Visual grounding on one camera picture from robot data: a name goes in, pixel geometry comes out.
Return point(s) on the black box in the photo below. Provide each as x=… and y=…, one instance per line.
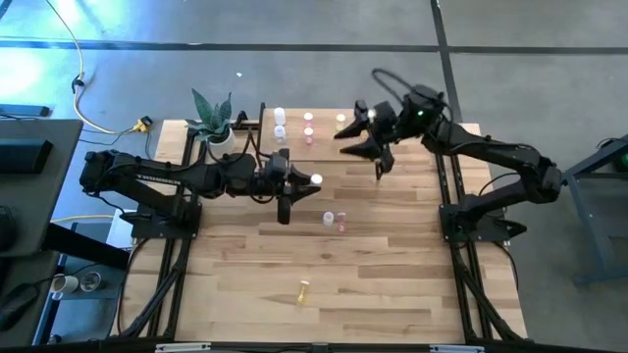
x=24, y=156

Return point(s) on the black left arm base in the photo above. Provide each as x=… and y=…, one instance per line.
x=147, y=229

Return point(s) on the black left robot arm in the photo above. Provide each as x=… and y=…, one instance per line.
x=162, y=176

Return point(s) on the white opaque medicine bottle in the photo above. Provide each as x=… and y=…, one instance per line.
x=328, y=219
x=279, y=115

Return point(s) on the green plant in white pot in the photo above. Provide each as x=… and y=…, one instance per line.
x=221, y=143

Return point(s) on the yellow pill bottle white cap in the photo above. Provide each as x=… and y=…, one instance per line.
x=340, y=119
x=303, y=293

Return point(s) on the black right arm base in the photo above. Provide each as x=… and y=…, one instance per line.
x=490, y=230

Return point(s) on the pink pill bottle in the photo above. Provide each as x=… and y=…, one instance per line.
x=308, y=133
x=307, y=117
x=341, y=223

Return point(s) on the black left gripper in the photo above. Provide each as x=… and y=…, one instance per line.
x=282, y=184

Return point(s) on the glass cup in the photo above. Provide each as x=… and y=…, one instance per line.
x=90, y=282

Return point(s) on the wooden shelf with black legs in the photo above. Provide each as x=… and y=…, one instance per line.
x=324, y=127

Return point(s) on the black desk beam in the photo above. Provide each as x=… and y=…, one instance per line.
x=83, y=245

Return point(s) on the silver bracket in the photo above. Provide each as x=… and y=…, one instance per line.
x=181, y=347
x=456, y=349

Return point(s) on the black handheld device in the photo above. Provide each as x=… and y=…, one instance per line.
x=17, y=304

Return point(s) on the flat black bar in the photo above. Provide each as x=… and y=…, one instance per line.
x=24, y=110

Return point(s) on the grey desk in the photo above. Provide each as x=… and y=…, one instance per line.
x=44, y=196

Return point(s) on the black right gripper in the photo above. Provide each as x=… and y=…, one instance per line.
x=390, y=125

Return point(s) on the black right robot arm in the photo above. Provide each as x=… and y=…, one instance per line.
x=490, y=149

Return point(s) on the white cup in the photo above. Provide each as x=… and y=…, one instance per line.
x=66, y=284

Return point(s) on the green round object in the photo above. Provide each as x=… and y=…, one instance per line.
x=624, y=161

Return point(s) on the blue-grey metal stand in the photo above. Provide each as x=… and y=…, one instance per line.
x=590, y=235

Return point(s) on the white box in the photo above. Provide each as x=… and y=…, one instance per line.
x=117, y=235

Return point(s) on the black aluminium table frame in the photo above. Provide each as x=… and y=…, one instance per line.
x=438, y=186

